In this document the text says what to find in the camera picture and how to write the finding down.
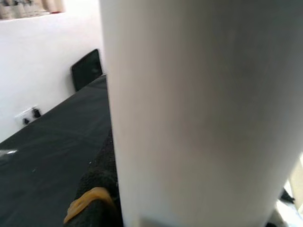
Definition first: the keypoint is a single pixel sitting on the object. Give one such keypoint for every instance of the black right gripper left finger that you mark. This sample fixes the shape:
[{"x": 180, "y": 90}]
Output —
[{"x": 99, "y": 184}]

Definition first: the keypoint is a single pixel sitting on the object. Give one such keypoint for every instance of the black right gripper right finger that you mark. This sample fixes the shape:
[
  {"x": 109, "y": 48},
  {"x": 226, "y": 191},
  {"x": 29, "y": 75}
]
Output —
[{"x": 287, "y": 196}]

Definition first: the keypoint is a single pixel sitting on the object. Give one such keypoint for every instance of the white plastic table leg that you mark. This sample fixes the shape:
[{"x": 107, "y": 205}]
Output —
[{"x": 201, "y": 106}]

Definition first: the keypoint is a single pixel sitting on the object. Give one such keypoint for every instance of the black fabric bag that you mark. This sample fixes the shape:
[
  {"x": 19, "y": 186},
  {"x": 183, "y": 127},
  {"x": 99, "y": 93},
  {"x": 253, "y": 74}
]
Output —
[{"x": 86, "y": 69}]

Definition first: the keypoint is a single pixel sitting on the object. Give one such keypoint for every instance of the large black wall plug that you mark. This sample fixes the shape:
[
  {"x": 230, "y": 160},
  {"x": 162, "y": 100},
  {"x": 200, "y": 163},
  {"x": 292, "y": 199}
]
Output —
[{"x": 37, "y": 113}]

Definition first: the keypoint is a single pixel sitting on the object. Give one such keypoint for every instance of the small black wall plug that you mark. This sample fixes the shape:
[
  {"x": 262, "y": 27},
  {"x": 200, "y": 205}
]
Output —
[{"x": 25, "y": 121}]

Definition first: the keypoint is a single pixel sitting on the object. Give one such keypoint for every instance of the white wall socket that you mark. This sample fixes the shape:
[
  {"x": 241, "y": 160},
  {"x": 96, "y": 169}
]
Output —
[{"x": 28, "y": 114}]

